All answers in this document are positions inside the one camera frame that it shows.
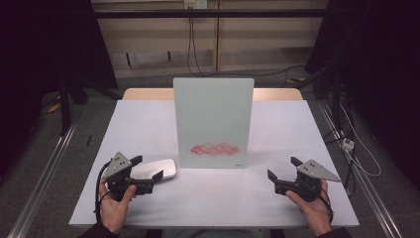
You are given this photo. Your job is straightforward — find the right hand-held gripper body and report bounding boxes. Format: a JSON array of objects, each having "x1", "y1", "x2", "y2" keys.
[{"x1": 273, "y1": 159, "x2": 342, "y2": 203}]

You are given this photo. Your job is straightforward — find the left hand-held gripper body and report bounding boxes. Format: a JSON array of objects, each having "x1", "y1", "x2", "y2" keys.
[{"x1": 103, "y1": 152, "x2": 155, "y2": 201}]

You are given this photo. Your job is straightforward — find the white board eraser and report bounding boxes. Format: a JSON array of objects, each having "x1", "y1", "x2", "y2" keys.
[{"x1": 130, "y1": 158, "x2": 177, "y2": 182}]

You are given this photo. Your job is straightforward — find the glass whiteboard with red scribble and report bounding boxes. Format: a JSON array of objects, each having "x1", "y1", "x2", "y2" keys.
[{"x1": 172, "y1": 76, "x2": 256, "y2": 170}]

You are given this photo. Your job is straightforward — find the person's right hand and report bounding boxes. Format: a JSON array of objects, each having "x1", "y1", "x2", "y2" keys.
[{"x1": 285, "y1": 179, "x2": 333, "y2": 237}]

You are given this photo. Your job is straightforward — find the person's left hand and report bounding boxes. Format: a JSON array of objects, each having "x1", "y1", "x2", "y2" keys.
[{"x1": 98, "y1": 178, "x2": 138, "y2": 234}]

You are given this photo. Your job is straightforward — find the white power plug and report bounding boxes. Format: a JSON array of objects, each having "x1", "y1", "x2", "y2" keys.
[{"x1": 341, "y1": 138, "x2": 356, "y2": 152}]

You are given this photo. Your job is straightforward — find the wooden table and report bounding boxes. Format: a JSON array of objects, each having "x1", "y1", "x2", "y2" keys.
[{"x1": 122, "y1": 87, "x2": 304, "y2": 101}]

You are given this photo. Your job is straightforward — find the black metal stand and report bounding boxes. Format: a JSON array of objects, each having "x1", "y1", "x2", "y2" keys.
[{"x1": 57, "y1": 77, "x2": 73, "y2": 137}]

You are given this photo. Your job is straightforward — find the black curtain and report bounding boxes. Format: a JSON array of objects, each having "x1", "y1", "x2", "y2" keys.
[
  {"x1": 0, "y1": 0, "x2": 119, "y2": 179},
  {"x1": 304, "y1": 0, "x2": 420, "y2": 189}
]

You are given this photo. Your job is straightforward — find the black horizontal bar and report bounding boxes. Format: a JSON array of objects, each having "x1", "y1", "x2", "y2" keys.
[{"x1": 93, "y1": 8, "x2": 333, "y2": 20}]

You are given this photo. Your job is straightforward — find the right hand-held gripper black cable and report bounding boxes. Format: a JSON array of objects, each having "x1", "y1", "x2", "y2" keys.
[{"x1": 315, "y1": 184, "x2": 335, "y2": 224}]

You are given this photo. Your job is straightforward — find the hand-held gripper black cable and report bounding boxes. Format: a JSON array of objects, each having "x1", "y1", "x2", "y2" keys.
[
  {"x1": 315, "y1": 184, "x2": 335, "y2": 224},
  {"x1": 93, "y1": 160, "x2": 113, "y2": 223}
]

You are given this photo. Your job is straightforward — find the left hand-held gripper black cable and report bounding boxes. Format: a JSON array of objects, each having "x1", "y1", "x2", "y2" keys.
[{"x1": 93, "y1": 160, "x2": 113, "y2": 223}]

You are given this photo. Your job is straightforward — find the white cable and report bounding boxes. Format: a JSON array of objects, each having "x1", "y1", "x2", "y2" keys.
[{"x1": 339, "y1": 103, "x2": 383, "y2": 178}]

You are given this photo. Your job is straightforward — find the aluminium floor rail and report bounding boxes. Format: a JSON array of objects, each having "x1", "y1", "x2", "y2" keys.
[
  {"x1": 317, "y1": 101, "x2": 404, "y2": 238},
  {"x1": 7, "y1": 121, "x2": 80, "y2": 238}
]

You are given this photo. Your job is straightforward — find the black hanging cables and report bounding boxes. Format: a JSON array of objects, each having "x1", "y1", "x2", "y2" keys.
[{"x1": 186, "y1": 16, "x2": 207, "y2": 77}]

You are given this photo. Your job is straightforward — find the white wall socket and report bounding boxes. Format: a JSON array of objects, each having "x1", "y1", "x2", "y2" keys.
[{"x1": 183, "y1": 0, "x2": 209, "y2": 10}]

